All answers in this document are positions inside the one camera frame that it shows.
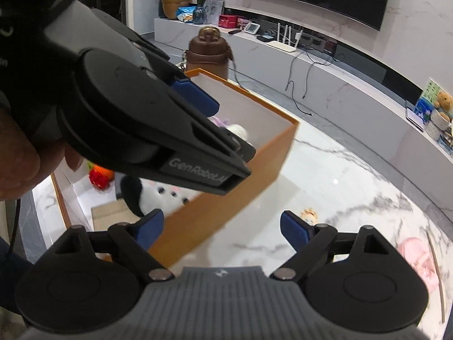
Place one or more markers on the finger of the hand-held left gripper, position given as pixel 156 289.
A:
pixel 219 138
pixel 198 95

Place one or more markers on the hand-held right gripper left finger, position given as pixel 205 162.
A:
pixel 152 224

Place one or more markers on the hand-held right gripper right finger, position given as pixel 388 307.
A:
pixel 293 227

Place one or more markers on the white plush with pink hood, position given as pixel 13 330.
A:
pixel 235 131

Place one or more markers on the white and black plush toy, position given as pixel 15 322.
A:
pixel 159 198

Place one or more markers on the orange cardboard box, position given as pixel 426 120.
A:
pixel 247 184

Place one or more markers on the red and yellow toy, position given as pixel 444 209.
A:
pixel 101 179

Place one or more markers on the white marble desktop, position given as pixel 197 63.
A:
pixel 336 191

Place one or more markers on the person's left hand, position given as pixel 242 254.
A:
pixel 17 163

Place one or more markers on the small cartoon figure magnet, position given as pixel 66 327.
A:
pixel 308 216

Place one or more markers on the brown water bottle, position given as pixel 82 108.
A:
pixel 208 55

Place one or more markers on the red gift box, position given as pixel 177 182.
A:
pixel 227 21

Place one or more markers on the blue snack bag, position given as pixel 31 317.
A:
pixel 185 14

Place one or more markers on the framed picture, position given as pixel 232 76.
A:
pixel 215 11

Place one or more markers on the white display device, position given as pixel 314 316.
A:
pixel 253 28

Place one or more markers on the black set-top box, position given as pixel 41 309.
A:
pixel 265 37

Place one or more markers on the gold round vase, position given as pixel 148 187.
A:
pixel 176 5

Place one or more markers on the white router with antennas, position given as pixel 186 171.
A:
pixel 285 44

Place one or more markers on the pink pouch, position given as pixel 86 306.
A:
pixel 419 258

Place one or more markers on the white marble tv cabinet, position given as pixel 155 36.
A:
pixel 354 88

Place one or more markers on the thin wooden stick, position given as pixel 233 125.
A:
pixel 437 276

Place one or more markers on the colourful picture board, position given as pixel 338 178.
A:
pixel 428 102

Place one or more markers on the brown teddy bear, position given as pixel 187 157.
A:
pixel 444 102

